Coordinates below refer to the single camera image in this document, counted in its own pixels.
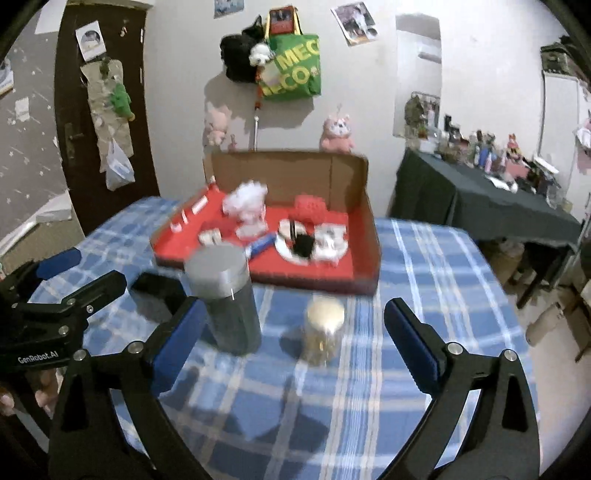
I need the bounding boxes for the black round puff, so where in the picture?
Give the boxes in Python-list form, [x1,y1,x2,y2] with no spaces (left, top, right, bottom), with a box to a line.
[292,233,317,258]

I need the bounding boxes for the green tote bag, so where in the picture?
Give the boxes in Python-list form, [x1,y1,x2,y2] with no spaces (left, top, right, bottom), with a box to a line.
[256,7,322,102]

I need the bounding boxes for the dark brown door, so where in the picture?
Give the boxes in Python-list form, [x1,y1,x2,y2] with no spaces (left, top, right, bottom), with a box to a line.
[54,0,160,236]

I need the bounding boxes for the green plush toy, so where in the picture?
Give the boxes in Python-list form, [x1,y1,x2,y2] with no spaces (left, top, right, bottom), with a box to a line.
[108,83,136,121]

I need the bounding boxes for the white soft cloth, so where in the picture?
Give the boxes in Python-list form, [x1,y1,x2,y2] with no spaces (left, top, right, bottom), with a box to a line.
[236,210,269,240]

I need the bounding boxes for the black bag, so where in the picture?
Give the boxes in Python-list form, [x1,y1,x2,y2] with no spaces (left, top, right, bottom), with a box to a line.
[219,16,266,84]

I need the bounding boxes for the photo sheet on door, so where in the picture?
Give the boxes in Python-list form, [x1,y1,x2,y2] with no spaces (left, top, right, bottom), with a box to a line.
[75,19,105,61]

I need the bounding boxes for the pale plush toy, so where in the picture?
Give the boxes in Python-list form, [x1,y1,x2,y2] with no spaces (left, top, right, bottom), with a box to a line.
[575,111,591,148]

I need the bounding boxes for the white bath pouf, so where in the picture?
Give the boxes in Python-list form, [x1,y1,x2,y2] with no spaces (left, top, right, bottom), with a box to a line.
[222,180,269,215]

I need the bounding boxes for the small wooden-lid glass jar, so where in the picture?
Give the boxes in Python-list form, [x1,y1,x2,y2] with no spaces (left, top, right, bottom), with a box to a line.
[302,298,346,366]

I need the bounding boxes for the white refrigerator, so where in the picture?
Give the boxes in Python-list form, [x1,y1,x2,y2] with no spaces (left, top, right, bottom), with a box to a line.
[538,71,591,222]

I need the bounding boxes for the red booklet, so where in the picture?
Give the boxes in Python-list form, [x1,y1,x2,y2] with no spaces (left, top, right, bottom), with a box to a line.
[268,7,296,35]

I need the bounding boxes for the person's left hand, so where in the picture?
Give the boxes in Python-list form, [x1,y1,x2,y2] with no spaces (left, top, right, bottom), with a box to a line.
[0,369,65,418]

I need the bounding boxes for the cream and black scrunchie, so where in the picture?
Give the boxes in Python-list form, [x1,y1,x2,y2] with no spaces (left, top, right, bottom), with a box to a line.
[316,223,347,247]

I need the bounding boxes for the row of cosmetic bottles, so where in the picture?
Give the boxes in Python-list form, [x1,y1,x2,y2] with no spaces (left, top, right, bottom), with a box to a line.
[404,92,573,208]

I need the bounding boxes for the pink cat plush toy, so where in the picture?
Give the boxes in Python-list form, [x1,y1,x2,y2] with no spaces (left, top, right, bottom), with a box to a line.
[320,114,355,153]

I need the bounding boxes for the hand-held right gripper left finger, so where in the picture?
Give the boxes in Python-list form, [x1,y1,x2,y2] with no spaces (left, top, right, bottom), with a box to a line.
[48,295,213,480]

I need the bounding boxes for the wall mirror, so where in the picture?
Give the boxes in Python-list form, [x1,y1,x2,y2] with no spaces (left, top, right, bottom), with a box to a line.
[393,14,443,139]

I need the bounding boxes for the torn brown paper hanging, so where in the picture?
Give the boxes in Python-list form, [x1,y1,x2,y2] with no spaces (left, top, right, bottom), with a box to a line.
[81,58,134,160]

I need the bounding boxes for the clear plastic bag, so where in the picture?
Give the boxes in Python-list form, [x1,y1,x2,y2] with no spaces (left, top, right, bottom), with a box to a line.
[105,138,136,191]

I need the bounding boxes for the wall photo poster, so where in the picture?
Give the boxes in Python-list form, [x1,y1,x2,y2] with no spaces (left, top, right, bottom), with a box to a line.
[331,2,378,47]

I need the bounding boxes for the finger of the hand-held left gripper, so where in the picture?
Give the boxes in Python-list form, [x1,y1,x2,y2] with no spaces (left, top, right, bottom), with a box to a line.
[18,270,127,333]
[0,248,83,319]

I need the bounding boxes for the red-lined cardboard box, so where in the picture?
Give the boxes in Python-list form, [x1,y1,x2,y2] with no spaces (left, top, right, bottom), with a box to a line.
[150,150,382,296]

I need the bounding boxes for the pink pig plush toy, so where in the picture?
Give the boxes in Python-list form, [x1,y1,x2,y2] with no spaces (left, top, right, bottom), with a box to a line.
[205,104,230,146]

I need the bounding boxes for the patterned bag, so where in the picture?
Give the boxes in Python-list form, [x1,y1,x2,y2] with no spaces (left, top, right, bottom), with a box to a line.
[540,44,578,77]

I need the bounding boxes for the red crochet bag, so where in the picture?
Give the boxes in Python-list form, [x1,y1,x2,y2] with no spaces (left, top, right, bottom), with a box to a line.
[294,195,329,224]

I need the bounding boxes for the black clothing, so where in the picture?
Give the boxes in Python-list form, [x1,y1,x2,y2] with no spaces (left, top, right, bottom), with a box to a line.
[561,34,591,84]

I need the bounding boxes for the blue checked tablecloth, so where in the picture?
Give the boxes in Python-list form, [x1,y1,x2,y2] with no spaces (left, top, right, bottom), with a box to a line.
[28,196,539,480]

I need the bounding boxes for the blue wall calendar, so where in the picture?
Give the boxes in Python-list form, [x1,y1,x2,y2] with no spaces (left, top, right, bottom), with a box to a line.
[213,0,245,19]

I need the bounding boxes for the tall dark-filled glass jar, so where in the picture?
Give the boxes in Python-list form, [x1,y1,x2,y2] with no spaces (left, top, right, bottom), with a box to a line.
[185,244,263,356]

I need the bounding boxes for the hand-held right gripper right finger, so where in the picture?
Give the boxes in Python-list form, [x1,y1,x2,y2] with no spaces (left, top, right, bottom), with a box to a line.
[384,298,541,480]

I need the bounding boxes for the dark cloth covered table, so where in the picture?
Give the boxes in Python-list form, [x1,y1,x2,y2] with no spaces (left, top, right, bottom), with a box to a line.
[390,148,583,296]

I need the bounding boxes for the blue tube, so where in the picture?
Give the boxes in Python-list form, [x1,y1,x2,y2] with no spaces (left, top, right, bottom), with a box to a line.
[245,234,277,259]

